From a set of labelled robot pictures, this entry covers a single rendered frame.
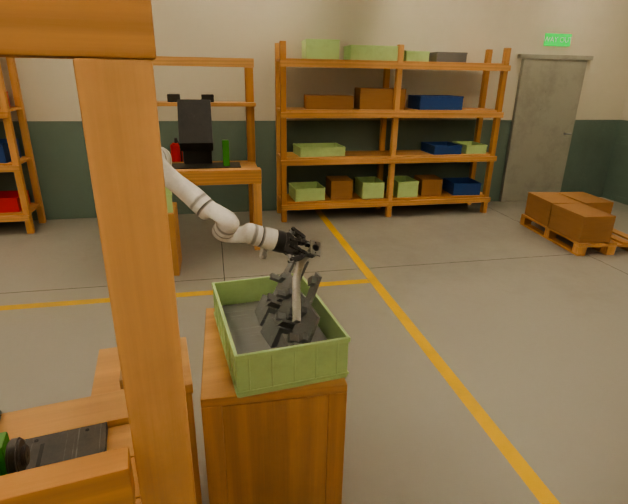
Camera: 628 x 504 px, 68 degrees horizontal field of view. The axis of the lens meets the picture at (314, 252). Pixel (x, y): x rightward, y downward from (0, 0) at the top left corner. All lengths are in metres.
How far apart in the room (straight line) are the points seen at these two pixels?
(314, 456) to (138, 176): 1.48
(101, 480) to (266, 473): 1.19
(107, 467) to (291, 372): 0.97
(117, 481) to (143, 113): 0.54
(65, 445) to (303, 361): 0.75
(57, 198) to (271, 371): 5.59
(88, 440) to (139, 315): 0.80
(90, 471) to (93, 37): 0.60
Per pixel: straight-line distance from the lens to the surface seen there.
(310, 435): 1.87
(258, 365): 1.64
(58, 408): 1.64
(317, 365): 1.71
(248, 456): 1.89
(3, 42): 0.66
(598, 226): 6.00
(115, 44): 0.65
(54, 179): 6.90
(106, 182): 0.67
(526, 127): 7.94
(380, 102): 6.33
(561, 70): 8.16
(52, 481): 0.85
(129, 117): 0.65
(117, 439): 1.50
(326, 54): 6.08
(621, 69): 8.92
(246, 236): 1.52
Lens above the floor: 1.84
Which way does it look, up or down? 21 degrees down
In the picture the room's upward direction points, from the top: 1 degrees clockwise
